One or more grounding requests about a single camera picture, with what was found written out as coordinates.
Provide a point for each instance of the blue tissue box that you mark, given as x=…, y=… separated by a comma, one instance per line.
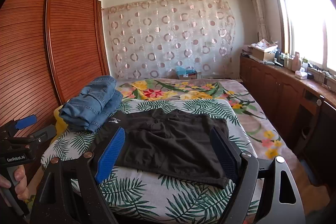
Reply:
x=186, y=73

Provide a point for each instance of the wooden sideboard cabinet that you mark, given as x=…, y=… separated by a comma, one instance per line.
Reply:
x=289, y=104

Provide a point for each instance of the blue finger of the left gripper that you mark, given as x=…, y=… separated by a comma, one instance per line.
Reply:
x=25, y=122
x=43, y=135

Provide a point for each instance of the yellow pillow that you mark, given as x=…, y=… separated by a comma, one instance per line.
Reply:
x=60, y=125

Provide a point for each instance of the beige window curtain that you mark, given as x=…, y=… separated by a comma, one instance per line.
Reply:
x=261, y=19

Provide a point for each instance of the black left gripper handle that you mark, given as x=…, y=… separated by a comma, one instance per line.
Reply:
x=18, y=205

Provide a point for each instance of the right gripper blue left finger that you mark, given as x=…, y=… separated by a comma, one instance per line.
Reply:
x=106, y=154

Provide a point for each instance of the folded blue jeans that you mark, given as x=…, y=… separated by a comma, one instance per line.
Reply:
x=95, y=103

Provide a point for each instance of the pink bottle on sideboard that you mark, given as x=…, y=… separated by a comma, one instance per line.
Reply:
x=296, y=63

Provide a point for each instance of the cardboard box on sideboard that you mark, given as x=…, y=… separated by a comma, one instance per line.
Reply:
x=267, y=54

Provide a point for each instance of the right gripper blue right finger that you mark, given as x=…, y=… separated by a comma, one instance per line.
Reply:
x=227, y=154

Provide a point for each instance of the dark wooden chair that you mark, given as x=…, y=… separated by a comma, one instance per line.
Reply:
x=312, y=134

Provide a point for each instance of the floral bed sheet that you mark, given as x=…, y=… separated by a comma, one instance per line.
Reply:
x=248, y=125

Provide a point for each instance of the circle pattern sheer curtain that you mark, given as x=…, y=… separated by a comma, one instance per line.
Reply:
x=149, y=39

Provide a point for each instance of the window with wooden frame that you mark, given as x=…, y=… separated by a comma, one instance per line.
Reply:
x=308, y=28

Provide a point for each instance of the wooden slatted wardrobe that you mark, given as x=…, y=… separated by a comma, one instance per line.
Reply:
x=50, y=50

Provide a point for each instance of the black shorts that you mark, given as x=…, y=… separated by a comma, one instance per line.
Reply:
x=175, y=144

